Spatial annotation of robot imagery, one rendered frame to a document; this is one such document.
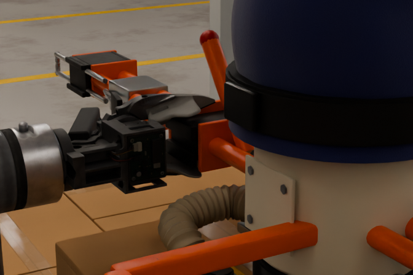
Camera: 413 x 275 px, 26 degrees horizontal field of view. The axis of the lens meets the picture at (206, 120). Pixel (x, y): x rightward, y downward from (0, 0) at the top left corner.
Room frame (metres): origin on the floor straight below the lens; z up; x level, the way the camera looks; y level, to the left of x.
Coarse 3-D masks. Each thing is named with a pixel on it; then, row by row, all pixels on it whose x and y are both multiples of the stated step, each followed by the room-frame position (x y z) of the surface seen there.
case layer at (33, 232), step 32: (64, 192) 2.18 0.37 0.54; (96, 192) 2.18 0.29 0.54; (160, 192) 2.18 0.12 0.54; (192, 192) 2.18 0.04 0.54; (0, 224) 1.97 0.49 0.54; (32, 224) 1.97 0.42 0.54; (64, 224) 1.97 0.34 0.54; (96, 224) 1.98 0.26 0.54; (128, 224) 1.97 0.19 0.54; (32, 256) 1.80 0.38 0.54
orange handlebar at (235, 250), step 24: (120, 72) 1.31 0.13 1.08; (216, 144) 0.97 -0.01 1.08; (240, 168) 0.92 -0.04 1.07; (216, 240) 0.70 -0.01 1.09; (240, 240) 0.70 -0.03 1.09; (264, 240) 0.71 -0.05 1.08; (288, 240) 0.72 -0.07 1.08; (312, 240) 0.73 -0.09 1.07; (384, 240) 0.71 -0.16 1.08; (408, 240) 0.70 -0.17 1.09; (120, 264) 0.66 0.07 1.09; (144, 264) 0.66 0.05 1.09; (168, 264) 0.66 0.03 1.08; (192, 264) 0.67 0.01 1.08; (216, 264) 0.69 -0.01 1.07; (240, 264) 0.70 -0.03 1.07; (408, 264) 0.68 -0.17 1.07
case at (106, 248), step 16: (144, 224) 1.05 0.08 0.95; (208, 224) 1.05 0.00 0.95; (224, 224) 1.05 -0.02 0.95; (64, 240) 1.00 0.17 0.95; (80, 240) 1.00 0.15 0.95; (96, 240) 1.00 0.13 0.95; (112, 240) 1.00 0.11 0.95; (128, 240) 1.00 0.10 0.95; (144, 240) 1.00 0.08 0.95; (160, 240) 1.00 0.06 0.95; (208, 240) 1.00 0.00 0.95; (64, 256) 0.97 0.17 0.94; (80, 256) 0.96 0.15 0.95; (96, 256) 0.96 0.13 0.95; (112, 256) 0.96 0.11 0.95; (128, 256) 0.96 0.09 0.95; (144, 256) 0.96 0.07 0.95; (64, 272) 0.97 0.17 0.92; (80, 272) 0.92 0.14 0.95; (96, 272) 0.92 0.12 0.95
